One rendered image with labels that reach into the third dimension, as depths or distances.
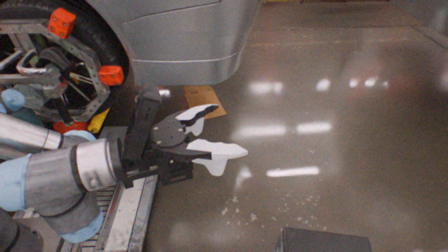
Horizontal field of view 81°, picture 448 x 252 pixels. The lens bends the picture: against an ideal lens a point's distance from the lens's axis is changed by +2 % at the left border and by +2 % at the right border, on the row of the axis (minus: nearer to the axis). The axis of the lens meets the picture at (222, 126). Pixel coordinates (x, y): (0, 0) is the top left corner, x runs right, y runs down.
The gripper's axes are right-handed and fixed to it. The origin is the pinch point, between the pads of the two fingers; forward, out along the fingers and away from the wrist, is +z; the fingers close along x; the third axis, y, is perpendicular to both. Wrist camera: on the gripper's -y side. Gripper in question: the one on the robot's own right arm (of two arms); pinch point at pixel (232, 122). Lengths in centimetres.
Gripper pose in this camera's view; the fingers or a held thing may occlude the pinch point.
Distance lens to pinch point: 45.1
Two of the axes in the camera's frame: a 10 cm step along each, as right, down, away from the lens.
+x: 3.2, 5.3, -7.8
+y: 0.5, 8.2, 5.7
